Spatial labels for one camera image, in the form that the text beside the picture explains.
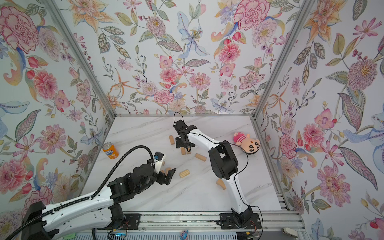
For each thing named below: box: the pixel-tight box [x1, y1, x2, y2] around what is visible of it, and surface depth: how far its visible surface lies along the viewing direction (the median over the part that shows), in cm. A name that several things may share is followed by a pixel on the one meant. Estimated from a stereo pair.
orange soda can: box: [102, 142, 119, 160], surface depth 92 cm
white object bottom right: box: [282, 227, 299, 238], surface depth 71 cm
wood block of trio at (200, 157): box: [194, 153, 207, 162], surface depth 99 cm
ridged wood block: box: [179, 169, 190, 179], surface depth 92 cm
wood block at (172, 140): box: [168, 135, 175, 145], surface depth 109 cm
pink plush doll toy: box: [233, 132, 261, 154], surface depth 97 cm
